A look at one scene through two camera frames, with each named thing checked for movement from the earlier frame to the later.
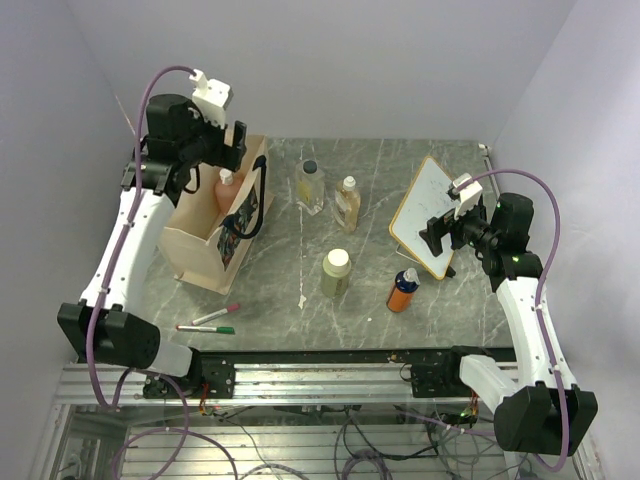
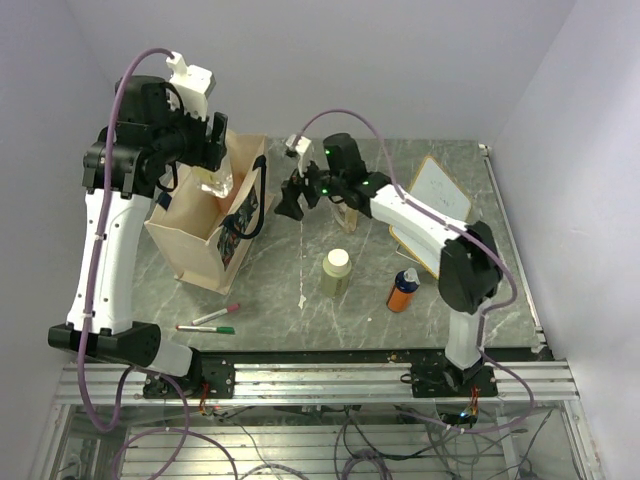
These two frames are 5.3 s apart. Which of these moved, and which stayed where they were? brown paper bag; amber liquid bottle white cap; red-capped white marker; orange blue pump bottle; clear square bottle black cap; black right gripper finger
Moved: clear square bottle black cap; black right gripper finger
Stayed: amber liquid bottle white cap; red-capped white marker; brown paper bag; orange blue pump bottle
